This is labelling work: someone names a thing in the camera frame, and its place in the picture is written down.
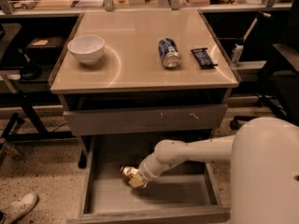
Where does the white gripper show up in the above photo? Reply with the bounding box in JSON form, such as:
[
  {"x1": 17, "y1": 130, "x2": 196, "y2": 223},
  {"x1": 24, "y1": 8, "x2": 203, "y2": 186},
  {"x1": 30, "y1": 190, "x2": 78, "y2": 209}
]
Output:
[{"x1": 129, "y1": 158, "x2": 163, "y2": 189}]

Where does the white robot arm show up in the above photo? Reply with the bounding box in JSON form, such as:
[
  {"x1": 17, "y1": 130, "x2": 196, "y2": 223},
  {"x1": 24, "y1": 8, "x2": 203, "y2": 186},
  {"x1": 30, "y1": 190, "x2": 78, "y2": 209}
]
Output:
[{"x1": 129, "y1": 117, "x2": 299, "y2": 224}]

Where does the open middle drawer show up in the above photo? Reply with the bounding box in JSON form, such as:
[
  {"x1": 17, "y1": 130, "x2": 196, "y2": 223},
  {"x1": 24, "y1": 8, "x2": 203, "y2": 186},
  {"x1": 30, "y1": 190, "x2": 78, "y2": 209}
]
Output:
[{"x1": 66, "y1": 133, "x2": 230, "y2": 224}]

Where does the closed top drawer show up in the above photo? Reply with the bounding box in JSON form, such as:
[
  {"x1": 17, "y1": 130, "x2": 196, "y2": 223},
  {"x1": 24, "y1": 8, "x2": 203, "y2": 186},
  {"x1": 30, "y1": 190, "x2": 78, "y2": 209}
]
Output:
[{"x1": 64, "y1": 104, "x2": 227, "y2": 136}]

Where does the grey drawer cabinet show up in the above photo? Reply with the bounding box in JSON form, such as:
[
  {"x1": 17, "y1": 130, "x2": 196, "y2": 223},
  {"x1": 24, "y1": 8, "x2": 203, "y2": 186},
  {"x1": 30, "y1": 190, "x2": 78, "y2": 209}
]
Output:
[{"x1": 49, "y1": 9, "x2": 239, "y2": 166}]

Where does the blue soda can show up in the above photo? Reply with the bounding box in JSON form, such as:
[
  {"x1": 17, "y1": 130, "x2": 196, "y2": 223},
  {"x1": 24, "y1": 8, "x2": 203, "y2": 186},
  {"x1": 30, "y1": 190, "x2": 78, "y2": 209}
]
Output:
[{"x1": 158, "y1": 37, "x2": 181, "y2": 69}]

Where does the white shoe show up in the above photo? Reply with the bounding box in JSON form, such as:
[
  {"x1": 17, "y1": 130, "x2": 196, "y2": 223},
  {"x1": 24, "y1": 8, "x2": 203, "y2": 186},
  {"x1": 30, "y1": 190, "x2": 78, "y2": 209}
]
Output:
[{"x1": 0, "y1": 192, "x2": 38, "y2": 224}]

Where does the dark blue snack bar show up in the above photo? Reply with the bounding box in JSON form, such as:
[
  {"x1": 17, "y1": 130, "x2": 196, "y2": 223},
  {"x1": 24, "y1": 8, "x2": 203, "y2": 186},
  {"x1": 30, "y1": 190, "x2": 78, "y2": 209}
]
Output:
[{"x1": 191, "y1": 48, "x2": 217, "y2": 68}]

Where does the white bowl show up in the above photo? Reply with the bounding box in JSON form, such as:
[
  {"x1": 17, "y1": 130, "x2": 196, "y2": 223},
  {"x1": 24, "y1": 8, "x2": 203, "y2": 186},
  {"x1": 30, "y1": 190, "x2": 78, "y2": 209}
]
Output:
[{"x1": 67, "y1": 35, "x2": 106, "y2": 65}]

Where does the black box on shelf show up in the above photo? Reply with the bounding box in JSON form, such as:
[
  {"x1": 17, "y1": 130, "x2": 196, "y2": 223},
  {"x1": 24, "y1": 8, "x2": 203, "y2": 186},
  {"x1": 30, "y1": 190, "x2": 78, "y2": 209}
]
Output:
[{"x1": 26, "y1": 36, "x2": 64, "y2": 59}]

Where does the black office chair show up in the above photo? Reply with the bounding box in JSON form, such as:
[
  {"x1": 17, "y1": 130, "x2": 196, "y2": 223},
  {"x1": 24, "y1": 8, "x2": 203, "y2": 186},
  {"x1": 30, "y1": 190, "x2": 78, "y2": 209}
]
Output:
[{"x1": 233, "y1": 0, "x2": 299, "y2": 125}]

